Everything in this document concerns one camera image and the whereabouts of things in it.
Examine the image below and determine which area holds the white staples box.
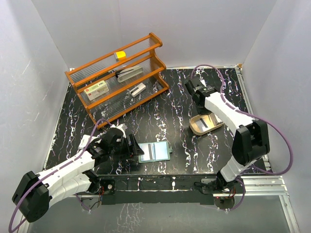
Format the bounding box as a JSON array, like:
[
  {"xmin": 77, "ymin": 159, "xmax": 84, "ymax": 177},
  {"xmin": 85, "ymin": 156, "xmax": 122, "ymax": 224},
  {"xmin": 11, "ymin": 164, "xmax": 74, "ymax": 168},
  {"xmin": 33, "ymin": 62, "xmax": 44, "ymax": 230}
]
[{"xmin": 84, "ymin": 81, "xmax": 109, "ymax": 101}]

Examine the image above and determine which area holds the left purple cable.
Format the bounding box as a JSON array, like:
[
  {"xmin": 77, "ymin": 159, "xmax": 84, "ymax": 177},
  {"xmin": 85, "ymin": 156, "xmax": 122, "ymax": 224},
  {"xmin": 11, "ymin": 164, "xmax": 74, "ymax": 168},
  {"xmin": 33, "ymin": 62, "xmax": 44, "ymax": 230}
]
[{"xmin": 8, "ymin": 118, "xmax": 115, "ymax": 233}]

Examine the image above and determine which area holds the grey black stapler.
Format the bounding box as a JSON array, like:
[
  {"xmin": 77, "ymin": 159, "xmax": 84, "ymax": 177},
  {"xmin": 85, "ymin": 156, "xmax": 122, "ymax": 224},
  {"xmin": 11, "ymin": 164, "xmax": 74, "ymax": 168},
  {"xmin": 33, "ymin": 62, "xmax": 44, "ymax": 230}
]
[{"xmin": 115, "ymin": 66, "xmax": 143, "ymax": 83}]

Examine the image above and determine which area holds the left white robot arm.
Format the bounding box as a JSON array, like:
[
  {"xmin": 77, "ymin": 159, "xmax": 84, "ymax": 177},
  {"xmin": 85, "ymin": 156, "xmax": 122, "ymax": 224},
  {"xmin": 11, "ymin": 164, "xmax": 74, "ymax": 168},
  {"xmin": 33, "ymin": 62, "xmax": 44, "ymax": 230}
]
[{"xmin": 12, "ymin": 124, "xmax": 144, "ymax": 223}]

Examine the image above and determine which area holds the green card holder wallet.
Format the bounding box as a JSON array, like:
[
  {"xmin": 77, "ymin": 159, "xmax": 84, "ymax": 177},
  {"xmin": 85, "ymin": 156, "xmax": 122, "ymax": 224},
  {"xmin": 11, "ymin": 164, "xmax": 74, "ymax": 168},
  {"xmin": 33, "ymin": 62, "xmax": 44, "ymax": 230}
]
[{"xmin": 138, "ymin": 141, "xmax": 173, "ymax": 164}]

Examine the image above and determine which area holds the orange wooden three-tier rack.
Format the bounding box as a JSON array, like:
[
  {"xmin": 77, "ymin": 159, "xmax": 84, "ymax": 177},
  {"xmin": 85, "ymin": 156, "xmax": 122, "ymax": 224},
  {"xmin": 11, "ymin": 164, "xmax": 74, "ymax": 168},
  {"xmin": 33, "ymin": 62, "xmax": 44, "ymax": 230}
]
[{"xmin": 65, "ymin": 33, "xmax": 169, "ymax": 123}]

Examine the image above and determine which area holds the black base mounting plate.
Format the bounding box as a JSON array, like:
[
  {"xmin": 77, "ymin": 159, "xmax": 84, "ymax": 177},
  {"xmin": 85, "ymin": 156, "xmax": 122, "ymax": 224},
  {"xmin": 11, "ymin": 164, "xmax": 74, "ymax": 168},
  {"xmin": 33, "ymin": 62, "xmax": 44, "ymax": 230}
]
[{"xmin": 100, "ymin": 174, "xmax": 242, "ymax": 205}]

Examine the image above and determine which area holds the aluminium frame rail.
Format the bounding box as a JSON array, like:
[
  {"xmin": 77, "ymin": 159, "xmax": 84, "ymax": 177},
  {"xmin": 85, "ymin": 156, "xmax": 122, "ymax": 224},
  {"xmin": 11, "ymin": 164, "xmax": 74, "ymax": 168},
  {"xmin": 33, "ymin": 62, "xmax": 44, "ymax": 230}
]
[{"xmin": 235, "ymin": 64, "xmax": 300, "ymax": 233}]

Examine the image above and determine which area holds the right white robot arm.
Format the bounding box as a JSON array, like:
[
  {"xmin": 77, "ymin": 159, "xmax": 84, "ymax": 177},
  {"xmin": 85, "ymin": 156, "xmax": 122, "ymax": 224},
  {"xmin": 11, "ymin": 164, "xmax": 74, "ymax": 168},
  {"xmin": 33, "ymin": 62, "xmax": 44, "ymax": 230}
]
[{"xmin": 185, "ymin": 78, "xmax": 270, "ymax": 193}]

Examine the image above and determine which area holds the beige card tray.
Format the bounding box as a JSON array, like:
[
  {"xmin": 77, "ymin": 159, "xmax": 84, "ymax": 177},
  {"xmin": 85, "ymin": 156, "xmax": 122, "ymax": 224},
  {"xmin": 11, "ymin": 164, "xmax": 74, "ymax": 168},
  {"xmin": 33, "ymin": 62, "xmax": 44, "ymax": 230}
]
[{"xmin": 190, "ymin": 113, "xmax": 224, "ymax": 136}]

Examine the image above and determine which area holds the dark striped credit card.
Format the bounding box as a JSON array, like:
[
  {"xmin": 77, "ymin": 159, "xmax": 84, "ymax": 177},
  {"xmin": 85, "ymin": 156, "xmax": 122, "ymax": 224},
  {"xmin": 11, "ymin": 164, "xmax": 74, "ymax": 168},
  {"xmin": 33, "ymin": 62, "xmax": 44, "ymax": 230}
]
[{"xmin": 195, "ymin": 117, "xmax": 214, "ymax": 131}]

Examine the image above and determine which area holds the yellow grey tape measure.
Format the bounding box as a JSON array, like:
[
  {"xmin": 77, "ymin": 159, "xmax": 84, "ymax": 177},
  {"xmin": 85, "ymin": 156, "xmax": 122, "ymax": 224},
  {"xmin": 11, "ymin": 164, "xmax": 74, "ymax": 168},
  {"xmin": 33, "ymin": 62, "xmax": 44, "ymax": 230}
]
[{"xmin": 114, "ymin": 51, "xmax": 127, "ymax": 61}]

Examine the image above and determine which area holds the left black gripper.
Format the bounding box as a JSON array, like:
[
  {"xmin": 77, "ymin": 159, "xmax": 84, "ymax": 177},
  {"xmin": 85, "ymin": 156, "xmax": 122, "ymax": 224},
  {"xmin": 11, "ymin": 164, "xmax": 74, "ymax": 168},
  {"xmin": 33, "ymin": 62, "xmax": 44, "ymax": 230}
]
[{"xmin": 109, "ymin": 134, "xmax": 143, "ymax": 161}]

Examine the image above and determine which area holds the white paper card with code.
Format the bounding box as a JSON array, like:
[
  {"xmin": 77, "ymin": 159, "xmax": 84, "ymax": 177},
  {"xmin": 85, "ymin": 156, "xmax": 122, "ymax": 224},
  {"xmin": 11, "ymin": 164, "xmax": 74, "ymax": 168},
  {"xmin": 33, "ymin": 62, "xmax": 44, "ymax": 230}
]
[{"xmin": 78, "ymin": 134, "xmax": 90, "ymax": 149}]

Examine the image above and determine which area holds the purple cable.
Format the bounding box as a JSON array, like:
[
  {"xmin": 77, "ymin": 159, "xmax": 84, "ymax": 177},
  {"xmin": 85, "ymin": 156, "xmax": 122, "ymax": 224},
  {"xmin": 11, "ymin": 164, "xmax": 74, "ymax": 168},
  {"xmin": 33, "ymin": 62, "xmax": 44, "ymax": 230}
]
[
  {"xmin": 190, "ymin": 64, "xmax": 294, "ymax": 177},
  {"xmin": 8, "ymin": 118, "xmax": 115, "ymax": 233}
]

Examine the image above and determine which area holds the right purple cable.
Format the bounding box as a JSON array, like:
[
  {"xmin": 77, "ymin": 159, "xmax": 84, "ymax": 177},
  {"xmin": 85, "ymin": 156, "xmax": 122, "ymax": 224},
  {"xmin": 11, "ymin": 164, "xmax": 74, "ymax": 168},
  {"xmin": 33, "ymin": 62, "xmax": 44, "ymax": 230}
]
[{"xmin": 190, "ymin": 64, "xmax": 294, "ymax": 177}]

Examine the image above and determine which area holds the small white stapler remover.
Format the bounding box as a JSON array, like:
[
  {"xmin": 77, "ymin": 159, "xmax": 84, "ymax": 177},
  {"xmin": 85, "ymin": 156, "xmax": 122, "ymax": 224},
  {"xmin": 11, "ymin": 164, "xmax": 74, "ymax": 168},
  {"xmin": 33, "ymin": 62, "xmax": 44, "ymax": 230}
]
[{"xmin": 130, "ymin": 83, "xmax": 146, "ymax": 97}]

